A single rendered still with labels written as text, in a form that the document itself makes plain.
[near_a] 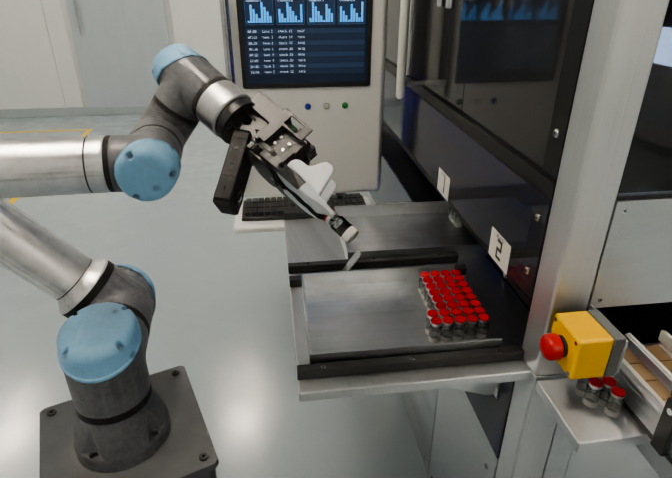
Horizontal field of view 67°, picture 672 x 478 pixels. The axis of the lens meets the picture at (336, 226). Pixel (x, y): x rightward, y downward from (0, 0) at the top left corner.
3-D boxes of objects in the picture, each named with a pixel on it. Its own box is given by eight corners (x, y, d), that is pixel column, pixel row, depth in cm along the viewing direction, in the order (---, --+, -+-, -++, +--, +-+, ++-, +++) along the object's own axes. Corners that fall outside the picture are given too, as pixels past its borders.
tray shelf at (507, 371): (445, 210, 151) (446, 204, 151) (571, 375, 89) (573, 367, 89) (283, 218, 146) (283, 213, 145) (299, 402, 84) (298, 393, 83)
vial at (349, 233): (348, 245, 68) (325, 225, 69) (359, 234, 68) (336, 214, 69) (347, 240, 66) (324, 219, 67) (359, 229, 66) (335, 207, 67)
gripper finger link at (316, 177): (356, 180, 65) (306, 140, 68) (323, 211, 64) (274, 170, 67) (357, 191, 68) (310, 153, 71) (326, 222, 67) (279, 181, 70)
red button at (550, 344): (557, 347, 79) (562, 326, 77) (571, 365, 75) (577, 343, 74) (534, 349, 79) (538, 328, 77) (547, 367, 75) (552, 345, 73)
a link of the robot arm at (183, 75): (172, 92, 83) (199, 47, 81) (215, 131, 80) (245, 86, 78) (136, 79, 76) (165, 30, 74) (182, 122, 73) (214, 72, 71)
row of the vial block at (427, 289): (426, 288, 110) (428, 270, 108) (453, 342, 94) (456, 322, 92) (416, 289, 110) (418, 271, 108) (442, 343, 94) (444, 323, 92)
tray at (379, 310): (452, 277, 115) (454, 264, 113) (499, 354, 91) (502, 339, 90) (301, 287, 111) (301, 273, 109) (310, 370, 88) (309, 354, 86)
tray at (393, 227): (451, 211, 146) (452, 200, 145) (486, 256, 123) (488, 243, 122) (334, 217, 142) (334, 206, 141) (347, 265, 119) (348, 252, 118)
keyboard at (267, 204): (362, 197, 174) (362, 191, 173) (369, 215, 161) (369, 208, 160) (243, 203, 169) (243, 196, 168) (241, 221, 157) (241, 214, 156)
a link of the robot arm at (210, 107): (189, 103, 71) (206, 133, 79) (210, 122, 70) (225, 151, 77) (229, 70, 73) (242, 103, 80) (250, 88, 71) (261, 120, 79)
